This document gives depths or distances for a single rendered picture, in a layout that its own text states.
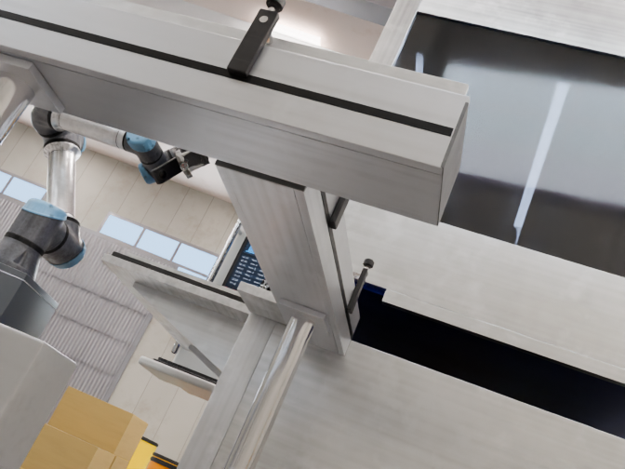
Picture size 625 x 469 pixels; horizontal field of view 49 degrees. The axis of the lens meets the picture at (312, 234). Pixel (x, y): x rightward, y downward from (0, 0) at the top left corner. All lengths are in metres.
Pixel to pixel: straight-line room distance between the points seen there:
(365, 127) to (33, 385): 0.41
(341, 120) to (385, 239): 0.87
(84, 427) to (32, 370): 5.08
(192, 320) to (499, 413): 0.72
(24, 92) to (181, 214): 9.37
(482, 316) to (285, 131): 0.86
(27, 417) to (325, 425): 0.80
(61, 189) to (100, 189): 8.48
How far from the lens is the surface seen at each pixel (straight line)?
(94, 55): 0.86
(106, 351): 9.74
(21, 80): 0.94
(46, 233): 2.07
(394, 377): 1.45
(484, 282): 1.53
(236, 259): 2.75
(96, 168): 10.95
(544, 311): 1.53
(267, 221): 0.97
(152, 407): 9.47
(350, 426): 1.43
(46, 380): 0.75
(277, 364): 1.25
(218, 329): 1.64
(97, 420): 5.78
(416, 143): 0.70
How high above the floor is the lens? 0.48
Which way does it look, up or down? 22 degrees up
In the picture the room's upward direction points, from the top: 24 degrees clockwise
